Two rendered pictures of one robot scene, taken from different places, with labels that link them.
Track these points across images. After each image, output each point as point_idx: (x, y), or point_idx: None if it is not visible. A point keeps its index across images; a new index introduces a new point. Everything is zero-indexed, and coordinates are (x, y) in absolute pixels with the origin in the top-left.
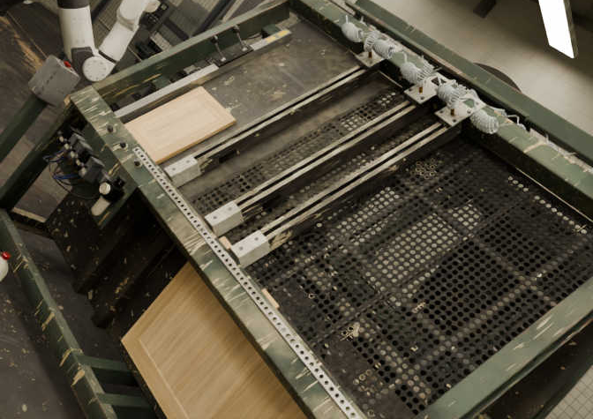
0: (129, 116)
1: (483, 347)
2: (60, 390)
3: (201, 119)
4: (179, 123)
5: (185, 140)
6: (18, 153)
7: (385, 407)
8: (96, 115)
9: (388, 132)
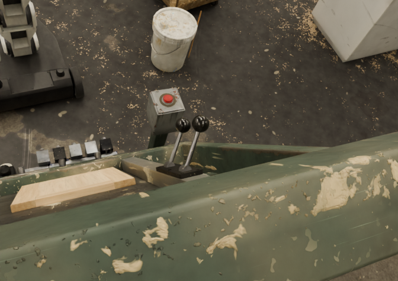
0: (124, 166)
1: None
2: None
3: (55, 190)
4: (71, 183)
5: (28, 190)
6: (381, 275)
7: None
8: (135, 152)
9: None
